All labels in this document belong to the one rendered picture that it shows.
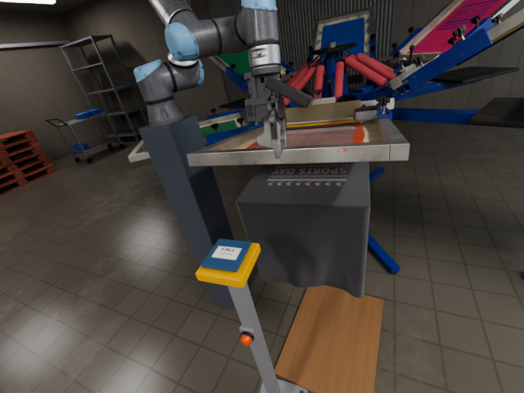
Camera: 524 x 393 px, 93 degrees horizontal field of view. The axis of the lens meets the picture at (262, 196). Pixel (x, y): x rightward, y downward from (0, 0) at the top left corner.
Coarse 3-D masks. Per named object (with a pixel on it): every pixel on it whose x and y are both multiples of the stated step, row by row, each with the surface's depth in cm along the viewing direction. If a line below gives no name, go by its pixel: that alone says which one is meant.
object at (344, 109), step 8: (320, 104) 112; (328, 104) 110; (336, 104) 109; (344, 104) 108; (352, 104) 107; (360, 104) 106; (288, 112) 118; (296, 112) 116; (304, 112) 115; (312, 112) 114; (320, 112) 113; (328, 112) 111; (336, 112) 110; (344, 112) 109; (352, 112) 108; (288, 120) 119; (296, 120) 118; (304, 120) 116
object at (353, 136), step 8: (360, 128) 102; (312, 136) 97; (320, 136) 94; (328, 136) 92; (336, 136) 90; (344, 136) 88; (352, 136) 86; (360, 136) 85; (304, 144) 84; (312, 144) 82; (320, 144) 81
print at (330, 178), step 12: (276, 168) 106; (288, 168) 104; (300, 168) 102; (312, 168) 100; (324, 168) 98; (336, 168) 97; (276, 180) 97; (288, 180) 95; (300, 180) 94; (312, 180) 92; (324, 180) 90; (336, 180) 89
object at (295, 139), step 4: (304, 128) 123; (308, 128) 121; (312, 128) 119; (316, 128) 118; (288, 136) 104; (292, 136) 102; (296, 136) 101; (300, 136) 100; (304, 136) 99; (288, 140) 95; (292, 140) 94; (296, 140) 93; (300, 140) 92; (252, 144) 97; (256, 144) 96; (288, 144) 88; (292, 144) 86; (296, 144) 86; (248, 148) 90
